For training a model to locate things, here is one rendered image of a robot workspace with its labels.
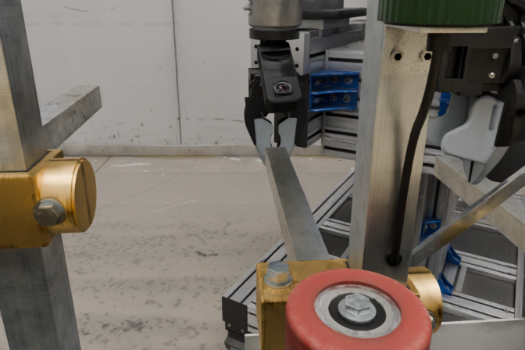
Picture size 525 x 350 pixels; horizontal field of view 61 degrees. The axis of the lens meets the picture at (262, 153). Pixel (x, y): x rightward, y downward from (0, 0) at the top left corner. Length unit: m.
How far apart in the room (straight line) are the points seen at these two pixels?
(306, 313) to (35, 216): 0.17
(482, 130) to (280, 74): 0.26
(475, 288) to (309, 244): 1.21
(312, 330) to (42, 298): 0.19
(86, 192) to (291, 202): 0.24
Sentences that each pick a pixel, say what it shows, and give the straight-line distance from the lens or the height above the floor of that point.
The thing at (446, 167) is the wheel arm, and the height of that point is 0.84.
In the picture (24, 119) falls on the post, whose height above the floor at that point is 1.00.
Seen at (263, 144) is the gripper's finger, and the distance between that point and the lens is 0.65.
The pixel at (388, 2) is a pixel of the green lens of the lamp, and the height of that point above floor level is 1.07.
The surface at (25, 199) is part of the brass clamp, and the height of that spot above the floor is 0.96.
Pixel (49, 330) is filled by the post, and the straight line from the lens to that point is 0.37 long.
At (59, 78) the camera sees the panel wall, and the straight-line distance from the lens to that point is 3.28.
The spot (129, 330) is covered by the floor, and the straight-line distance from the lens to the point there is 1.68.
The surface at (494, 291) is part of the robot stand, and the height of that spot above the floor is 0.21.
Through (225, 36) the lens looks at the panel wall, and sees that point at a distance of 2.96.
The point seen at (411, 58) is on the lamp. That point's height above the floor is 1.04.
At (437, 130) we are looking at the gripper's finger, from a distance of 0.47.
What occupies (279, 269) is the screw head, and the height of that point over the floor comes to 0.88.
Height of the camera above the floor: 1.07
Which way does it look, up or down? 20 degrees down
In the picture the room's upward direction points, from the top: straight up
